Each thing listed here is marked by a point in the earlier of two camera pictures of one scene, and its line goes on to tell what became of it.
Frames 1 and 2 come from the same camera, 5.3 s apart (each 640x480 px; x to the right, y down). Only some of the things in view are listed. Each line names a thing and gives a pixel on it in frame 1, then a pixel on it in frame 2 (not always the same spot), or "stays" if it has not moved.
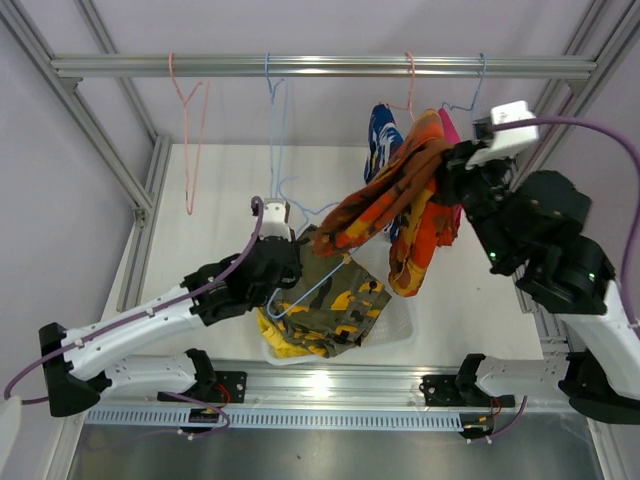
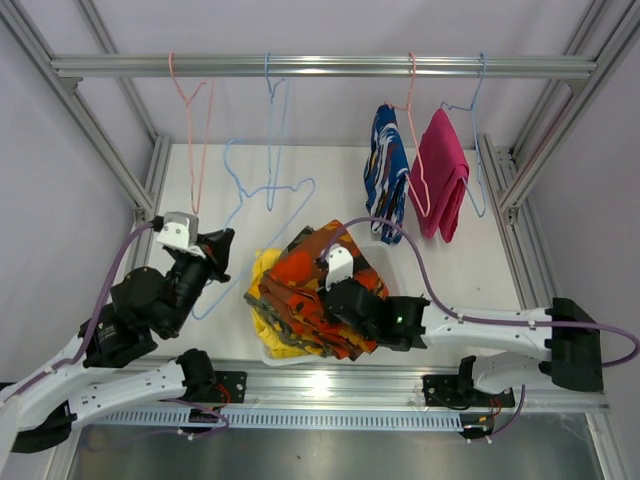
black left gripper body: (262, 296) to (189, 277)
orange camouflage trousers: (404, 191) to (294, 291)
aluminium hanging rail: (320, 65) stays
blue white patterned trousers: (385, 143) stays
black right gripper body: (483, 193) to (368, 332)
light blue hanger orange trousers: (364, 215) to (196, 316)
